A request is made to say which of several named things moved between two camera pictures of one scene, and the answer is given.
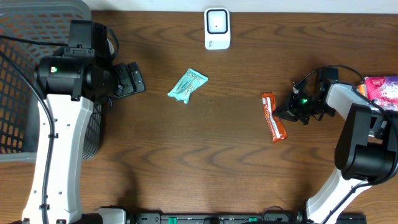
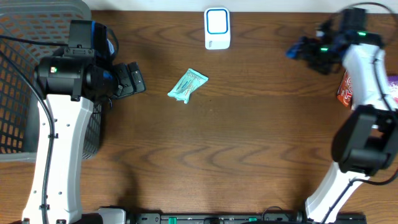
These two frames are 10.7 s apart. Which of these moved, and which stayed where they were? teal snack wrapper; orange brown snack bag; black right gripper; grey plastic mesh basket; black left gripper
Moved: black right gripper; orange brown snack bag
Stayed: black left gripper; grey plastic mesh basket; teal snack wrapper
